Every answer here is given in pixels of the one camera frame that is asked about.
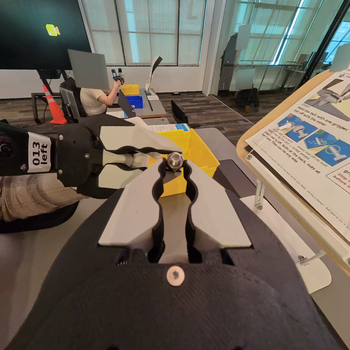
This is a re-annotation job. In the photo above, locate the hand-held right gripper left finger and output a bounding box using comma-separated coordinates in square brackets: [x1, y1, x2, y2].
[99, 158, 167, 262]

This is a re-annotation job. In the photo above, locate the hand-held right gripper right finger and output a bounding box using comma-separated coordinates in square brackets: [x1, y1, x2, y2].
[183, 159, 252, 262]

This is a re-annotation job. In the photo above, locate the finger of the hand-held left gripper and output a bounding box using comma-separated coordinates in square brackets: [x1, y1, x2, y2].
[100, 126, 184, 155]
[99, 155, 164, 190]

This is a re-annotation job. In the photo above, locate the silver hex bolt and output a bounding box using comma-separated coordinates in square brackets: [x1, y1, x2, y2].
[166, 152, 185, 171]

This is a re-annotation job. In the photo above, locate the yellow plastic bin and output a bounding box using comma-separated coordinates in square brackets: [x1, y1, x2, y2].
[147, 129, 220, 197]

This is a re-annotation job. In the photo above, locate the person's left forearm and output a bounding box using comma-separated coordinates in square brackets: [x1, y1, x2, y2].
[0, 175, 89, 222]

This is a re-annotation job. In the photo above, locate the person's left hand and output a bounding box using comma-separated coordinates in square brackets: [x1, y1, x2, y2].
[103, 152, 148, 167]

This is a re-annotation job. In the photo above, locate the blue white paper sheet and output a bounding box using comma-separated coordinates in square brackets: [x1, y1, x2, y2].
[147, 123, 191, 133]

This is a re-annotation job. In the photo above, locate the blue plastic bin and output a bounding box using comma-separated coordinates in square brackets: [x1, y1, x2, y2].
[125, 95, 144, 109]

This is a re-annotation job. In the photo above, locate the black chair back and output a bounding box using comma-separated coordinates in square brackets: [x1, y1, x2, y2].
[171, 100, 201, 129]

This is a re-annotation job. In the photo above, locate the orange traffic cone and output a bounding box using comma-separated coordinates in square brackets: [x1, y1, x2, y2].
[43, 84, 68, 125]

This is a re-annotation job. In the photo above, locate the black office chair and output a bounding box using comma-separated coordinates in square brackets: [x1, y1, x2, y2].
[59, 77, 88, 123]

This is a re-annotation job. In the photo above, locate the black round pad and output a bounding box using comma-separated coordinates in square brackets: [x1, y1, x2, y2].
[0, 198, 80, 234]

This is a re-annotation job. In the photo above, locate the wooden document stand white base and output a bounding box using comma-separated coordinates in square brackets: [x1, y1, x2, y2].
[236, 69, 350, 296]

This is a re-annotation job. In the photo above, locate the printed instruction sheet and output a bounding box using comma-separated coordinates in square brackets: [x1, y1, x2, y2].
[246, 71, 350, 244]

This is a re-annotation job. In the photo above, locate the dark wall screen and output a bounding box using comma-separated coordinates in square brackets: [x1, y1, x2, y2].
[0, 0, 92, 70]

